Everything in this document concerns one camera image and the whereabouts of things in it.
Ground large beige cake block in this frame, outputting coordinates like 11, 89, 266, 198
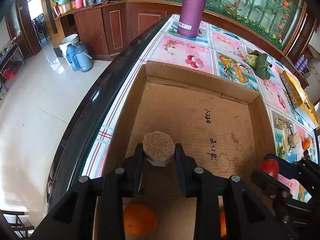
143, 131, 175, 167

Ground red tomato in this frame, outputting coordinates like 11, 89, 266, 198
259, 159, 279, 179

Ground orange tangerine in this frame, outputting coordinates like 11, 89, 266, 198
302, 138, 311, 150
219, 210, 227, 237
123, 204, 157, 237

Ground dark red jujube date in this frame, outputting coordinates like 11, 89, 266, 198
303, 150, 311, 160

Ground beige cake piece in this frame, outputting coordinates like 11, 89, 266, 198
288, 133, 300, 147

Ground brown cardboard tray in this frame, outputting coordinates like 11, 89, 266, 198
94, 61, 281, 239

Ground colourful fruit print tablecloth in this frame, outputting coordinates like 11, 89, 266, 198
81, 15, 319, 178

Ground yellow gift box tray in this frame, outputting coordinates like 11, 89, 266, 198
280, 70, 319, 129

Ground blue thermos jug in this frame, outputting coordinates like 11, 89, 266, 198
66, 42, 93, 73

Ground green leafy vegetable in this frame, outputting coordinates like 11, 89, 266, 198
245, 50, 272, 80

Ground wooden sideboard counter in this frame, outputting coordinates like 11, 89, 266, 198
57, 1, 180, 61

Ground white plastic bucket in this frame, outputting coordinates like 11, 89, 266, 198
59, 34, 80, 57

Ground purple spray cans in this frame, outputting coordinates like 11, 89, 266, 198
295, 54, 308, 73

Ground purple thermos bottle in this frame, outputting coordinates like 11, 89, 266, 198
178, 0, 207, 38

